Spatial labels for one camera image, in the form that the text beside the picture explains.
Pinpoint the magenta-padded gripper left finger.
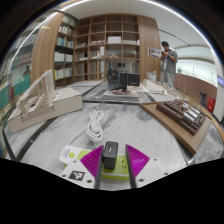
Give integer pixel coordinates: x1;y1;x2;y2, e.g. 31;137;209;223
59;145;105;190

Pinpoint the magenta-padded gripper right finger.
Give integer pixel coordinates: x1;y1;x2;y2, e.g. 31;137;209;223
125;144;169;190

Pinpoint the dark grey charger block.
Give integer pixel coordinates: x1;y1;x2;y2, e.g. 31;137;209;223
102;141;119;170

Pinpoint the white and lime power strip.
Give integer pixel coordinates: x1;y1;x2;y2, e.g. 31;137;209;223
59;145;131;181

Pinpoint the brown architectural model on board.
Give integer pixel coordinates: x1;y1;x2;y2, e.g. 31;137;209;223
139;99;213;157

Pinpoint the white slatted architectural model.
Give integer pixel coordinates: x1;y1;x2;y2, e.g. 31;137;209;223
6;69;84;134

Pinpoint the small white architectural model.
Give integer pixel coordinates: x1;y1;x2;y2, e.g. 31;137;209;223
138;78;168;95

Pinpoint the black architectural model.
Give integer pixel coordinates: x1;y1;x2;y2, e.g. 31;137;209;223
99;68;142;101

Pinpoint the white bucket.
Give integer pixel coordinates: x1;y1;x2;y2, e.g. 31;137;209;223
146;70;158;83

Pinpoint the person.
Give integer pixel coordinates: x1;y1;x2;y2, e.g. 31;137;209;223
159;40;179;89

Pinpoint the printed poster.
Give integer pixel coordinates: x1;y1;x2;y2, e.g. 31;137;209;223
147;46;163;59

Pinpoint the wooden shelf unit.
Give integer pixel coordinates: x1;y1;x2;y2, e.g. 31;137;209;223
39;13;162;89

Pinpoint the glass-fronted bookcase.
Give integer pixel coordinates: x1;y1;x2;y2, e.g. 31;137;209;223
0;19;42;113

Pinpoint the coiled white power cable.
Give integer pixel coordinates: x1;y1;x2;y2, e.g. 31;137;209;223
64;109;105;148

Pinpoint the blue wall screen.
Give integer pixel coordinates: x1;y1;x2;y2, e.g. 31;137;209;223
216;74;224;88

